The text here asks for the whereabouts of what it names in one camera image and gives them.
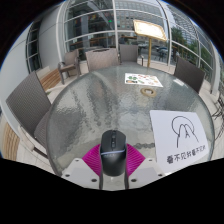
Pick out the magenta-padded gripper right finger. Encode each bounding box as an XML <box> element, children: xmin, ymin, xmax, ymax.
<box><xmin>124</xmin><ymin>143</ymin><xmax>166</xmax><ymax>190</ymax></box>

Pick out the white mouse pad with drawing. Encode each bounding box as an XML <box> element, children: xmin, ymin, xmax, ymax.
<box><xmin>149</xmin><ymin>109</ymin><xmax>211</xmax><ymax>174</ymax></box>

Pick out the grey wicker chair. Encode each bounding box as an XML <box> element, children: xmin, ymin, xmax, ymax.
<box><xmin>84</xmin><ymin>47</ymin><xmax>120</xmax><ymax>73</ymax></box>
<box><xmin>118</xmin><ymin>43</ymin><xmax>140</xmax><ymax>65</ymax></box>
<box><xmin>173</xmin><ymin>56</ymin><xmax>206</xmax><ymax>95</ymax></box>
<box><xmin>5</xmin><ymin>70</ymin><xmax>52</xmax><ymax>158</ymax></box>
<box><xmin>57</xmin><ymin>49</ymin><xmax>81</xmax><ymax>85</ymax></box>

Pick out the black computer mouse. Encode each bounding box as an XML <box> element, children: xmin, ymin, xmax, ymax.
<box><xmin>99</xmin><ymin>129</ymin><xmax>128</xmax><ymax>177</ymax></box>

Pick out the colourful laminated menu card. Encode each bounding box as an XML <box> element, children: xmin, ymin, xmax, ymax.
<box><xmin>124</xmin><ymin>72</ymin><xmax>164</xmax><ymax>88</ymax></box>

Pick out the beige tape roll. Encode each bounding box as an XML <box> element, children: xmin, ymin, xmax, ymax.
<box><xmin>140</xmin><ymin>87</ymin><xmax>157</xmax><ymax>98</ymax></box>

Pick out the dark metal chair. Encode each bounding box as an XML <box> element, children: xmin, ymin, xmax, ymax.
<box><xmin>210</xmin><ymin>89</ymin><xmax>224</xmax><ymax>122</ymax></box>

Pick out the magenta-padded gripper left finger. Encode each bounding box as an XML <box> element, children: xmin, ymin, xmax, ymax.
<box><xmin>61</xmin><ymin>143</ymin><xmax>104</xmax><ymax>190</ymax></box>

